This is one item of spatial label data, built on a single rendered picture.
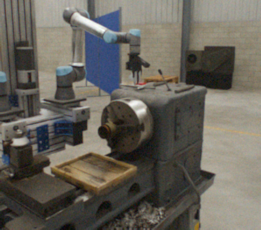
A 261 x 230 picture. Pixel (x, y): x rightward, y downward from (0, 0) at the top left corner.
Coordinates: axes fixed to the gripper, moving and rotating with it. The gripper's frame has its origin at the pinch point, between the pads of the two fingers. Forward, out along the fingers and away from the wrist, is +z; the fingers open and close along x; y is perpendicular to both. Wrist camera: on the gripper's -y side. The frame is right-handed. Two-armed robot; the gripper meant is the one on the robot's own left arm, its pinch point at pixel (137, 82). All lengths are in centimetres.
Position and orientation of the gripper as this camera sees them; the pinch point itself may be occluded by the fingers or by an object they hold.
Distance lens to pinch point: 194.2
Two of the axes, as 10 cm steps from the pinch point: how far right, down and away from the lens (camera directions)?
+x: -6.3, 1.5, -7.6
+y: -7.8, -1.3, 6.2
